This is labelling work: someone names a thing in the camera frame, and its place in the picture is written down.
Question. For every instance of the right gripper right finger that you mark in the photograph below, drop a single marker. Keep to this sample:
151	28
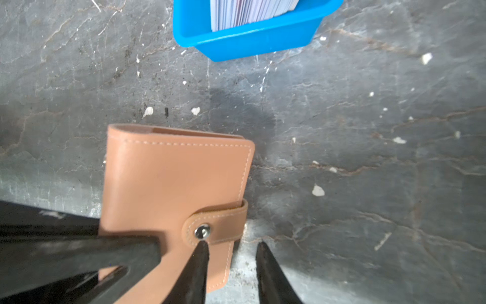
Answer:
273	285

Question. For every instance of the tan leather card holder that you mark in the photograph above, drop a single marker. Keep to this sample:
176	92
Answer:
182	186

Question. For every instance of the blue plastic card tray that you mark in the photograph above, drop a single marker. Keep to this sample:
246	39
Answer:
191	28

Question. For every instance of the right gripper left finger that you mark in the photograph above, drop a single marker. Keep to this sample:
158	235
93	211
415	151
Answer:
191	285

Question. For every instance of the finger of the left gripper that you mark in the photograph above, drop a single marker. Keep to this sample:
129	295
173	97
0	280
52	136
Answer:
50	257

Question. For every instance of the stack of white cards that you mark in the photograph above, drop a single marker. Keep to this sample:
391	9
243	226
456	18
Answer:
227	14

